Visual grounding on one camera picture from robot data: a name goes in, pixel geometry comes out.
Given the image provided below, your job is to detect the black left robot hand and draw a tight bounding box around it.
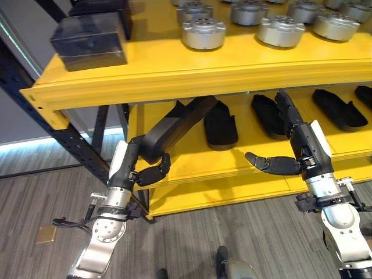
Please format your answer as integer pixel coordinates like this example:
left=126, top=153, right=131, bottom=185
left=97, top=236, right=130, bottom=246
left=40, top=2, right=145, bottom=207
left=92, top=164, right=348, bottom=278
left=107, top=134, right=172, bottom=189

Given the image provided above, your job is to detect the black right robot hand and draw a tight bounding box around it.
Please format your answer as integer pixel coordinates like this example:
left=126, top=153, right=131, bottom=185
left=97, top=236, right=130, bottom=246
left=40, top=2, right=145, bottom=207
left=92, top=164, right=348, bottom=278
left=245, top=90, right=332, bottom=181

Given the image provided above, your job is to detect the black sole-shaped part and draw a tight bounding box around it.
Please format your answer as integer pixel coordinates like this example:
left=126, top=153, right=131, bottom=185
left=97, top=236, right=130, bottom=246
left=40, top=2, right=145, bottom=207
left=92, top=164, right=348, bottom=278
left=312, top=88, right=369, bottom=133
left=251, top=94, right=289, bottom=139
left=138, top=95, right=219, bottom=164
left=203, top=100, right=239, bottom=152
left=354, top=85, right=372, bottom=110

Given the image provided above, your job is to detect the yellow metal shelf board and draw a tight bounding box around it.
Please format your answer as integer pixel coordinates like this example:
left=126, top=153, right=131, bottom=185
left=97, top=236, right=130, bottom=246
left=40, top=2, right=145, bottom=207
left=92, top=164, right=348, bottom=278
left=127, top=85, right=372, bottom=221
left=19, top=0, right=372, bottom=130

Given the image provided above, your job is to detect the dark glossy box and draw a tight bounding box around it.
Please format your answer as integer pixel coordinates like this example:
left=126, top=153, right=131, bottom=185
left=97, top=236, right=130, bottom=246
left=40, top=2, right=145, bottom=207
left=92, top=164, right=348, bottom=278
left=68, top=0, right=132, bottom=41
left=50, top=11, right=129, bottom=73

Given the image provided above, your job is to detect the brass floor plate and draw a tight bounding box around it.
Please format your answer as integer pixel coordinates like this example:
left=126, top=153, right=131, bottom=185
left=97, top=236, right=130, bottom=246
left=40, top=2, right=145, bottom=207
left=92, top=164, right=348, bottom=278
left=35, top=226, right=58, bottom=245

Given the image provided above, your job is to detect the silver round motor part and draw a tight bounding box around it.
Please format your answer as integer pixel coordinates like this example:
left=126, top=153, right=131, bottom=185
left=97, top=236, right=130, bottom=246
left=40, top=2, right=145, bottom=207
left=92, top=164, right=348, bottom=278
left=287, top=0, right=330, bottom=25
left=339, top=0, right=372, bottom=24
left=255, top=15, right=306, bottom=49
left=323, top=0, right=344, bottom=10
left=181, top=17, right=227, bottom=51
left=312, top=12, right=362, bottom=42
left=176, top=1, right=214, bottom=26
left=230, top=0, right=270, bottom=27

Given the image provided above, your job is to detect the dark right robot foot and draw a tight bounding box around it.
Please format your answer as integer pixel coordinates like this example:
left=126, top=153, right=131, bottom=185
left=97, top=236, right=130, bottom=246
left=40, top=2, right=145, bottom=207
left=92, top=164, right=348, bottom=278
left=216, top=245, right=230, bottom=279

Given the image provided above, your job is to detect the silver robot leg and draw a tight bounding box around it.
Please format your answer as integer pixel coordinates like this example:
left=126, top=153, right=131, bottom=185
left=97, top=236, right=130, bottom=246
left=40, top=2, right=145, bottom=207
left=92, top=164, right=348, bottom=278
left=224, top=260, right=258, bottom=279

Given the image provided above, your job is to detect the black metal rack frame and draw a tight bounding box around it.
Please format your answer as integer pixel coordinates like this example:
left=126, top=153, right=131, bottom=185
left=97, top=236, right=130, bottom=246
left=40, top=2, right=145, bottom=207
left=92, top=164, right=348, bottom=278
left=0, top=37, right=156, bottom=224

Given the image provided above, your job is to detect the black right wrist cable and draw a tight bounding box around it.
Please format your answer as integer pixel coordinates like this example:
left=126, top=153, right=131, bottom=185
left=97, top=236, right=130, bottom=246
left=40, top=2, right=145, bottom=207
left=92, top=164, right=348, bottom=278
left=336, top=177, right=372, bottom=213

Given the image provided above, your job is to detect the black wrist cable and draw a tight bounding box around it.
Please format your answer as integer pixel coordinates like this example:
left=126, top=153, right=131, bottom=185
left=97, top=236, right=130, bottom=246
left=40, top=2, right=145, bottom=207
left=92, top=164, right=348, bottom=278
left=336, top=177, right=372, bottom=213
left=52, top=194, right=106, bottom=234

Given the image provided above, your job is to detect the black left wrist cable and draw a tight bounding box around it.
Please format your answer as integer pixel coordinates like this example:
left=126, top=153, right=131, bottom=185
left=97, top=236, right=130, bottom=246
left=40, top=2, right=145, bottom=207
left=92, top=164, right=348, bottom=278
left=52, top=194, right=106, bottom=234

